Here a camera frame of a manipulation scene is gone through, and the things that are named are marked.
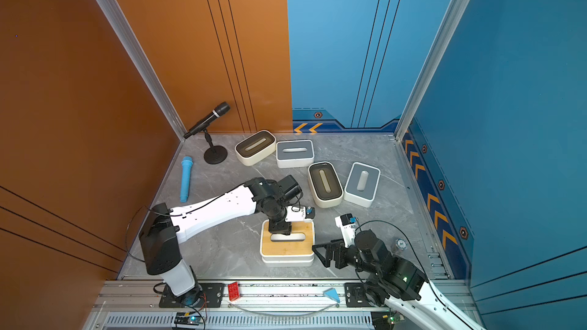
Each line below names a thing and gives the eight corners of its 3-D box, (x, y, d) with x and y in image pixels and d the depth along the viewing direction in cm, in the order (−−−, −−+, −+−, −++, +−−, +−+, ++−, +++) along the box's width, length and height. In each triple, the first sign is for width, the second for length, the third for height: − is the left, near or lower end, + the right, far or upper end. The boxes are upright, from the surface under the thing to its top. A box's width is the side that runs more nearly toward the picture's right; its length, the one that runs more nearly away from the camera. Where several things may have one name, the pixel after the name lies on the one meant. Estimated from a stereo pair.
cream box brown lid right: (316, 210, 94) (316, 203, 89) (305, 171, 107) (305, 163, 102) (344, 204, 96) (346, 197, 91) (330, 167, 108) (332, 158, 103)
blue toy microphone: (179, 203, 97) (175, 199, 95) (185, 161, 112) (182, 156, 109) (188, 201, 98) (185, 197, 95) (193, 160, 112) (190, 155, 110)
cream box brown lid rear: (247, 170, 107) (244, 162, 102) (234, 154, 114) (231, 146, 109) (281, 150, 116) (280, 141, 111) (267, 136, 122) (265, 127, 117)
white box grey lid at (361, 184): (341, 200, 97) (342, 194, 93) (350, 167, 108) (352, 160, 104) (371, 210, 94) (375, 204, 90) (378, 175, 105) (381, 168, 101)
